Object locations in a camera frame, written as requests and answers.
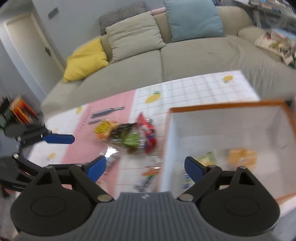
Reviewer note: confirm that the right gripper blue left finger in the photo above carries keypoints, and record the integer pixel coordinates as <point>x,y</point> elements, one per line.
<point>85,177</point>

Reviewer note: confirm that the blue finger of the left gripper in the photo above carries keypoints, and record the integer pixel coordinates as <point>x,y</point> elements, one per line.
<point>51,138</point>

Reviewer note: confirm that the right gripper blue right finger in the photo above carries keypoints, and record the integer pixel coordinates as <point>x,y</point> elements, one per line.
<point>204,178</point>

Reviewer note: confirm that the yellow snack packet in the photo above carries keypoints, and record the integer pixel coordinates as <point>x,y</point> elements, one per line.
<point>104,129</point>

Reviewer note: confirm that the red snack packet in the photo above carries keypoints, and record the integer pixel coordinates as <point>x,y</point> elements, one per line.
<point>147,133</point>

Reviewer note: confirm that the orange stool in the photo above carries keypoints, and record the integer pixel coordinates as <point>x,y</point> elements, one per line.
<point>22,111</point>

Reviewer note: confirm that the pink and white tablecloth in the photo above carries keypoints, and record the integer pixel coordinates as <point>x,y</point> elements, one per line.
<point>135,171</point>

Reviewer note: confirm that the orange cardboard box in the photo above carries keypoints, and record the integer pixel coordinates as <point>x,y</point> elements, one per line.
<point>267,127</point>

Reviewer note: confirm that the cream door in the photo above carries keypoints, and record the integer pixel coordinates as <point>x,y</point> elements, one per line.
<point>32,54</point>

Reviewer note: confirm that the yellow cushion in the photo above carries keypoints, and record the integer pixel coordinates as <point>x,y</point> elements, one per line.
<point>85,60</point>

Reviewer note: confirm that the beige cushion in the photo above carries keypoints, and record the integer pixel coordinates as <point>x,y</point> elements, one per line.
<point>132,36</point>

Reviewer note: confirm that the beige sofa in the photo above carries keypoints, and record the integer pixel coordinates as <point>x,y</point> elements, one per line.
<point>236,50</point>

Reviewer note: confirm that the grey cushion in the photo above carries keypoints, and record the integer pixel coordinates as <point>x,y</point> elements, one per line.
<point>117,15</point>

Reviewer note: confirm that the printed tote bag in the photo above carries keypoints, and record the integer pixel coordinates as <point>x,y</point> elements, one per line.
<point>279,42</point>

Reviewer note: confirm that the light blue cushion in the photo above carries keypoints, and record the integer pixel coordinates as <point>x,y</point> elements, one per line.
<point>193,20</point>

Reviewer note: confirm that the pink cushion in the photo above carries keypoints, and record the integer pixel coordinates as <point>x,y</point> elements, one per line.
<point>158,11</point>

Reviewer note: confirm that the cluttered desk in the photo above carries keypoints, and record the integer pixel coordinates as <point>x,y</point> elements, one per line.
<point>276,14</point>

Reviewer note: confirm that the grey wall switch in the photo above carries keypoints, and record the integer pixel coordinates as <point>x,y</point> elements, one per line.
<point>53,13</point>

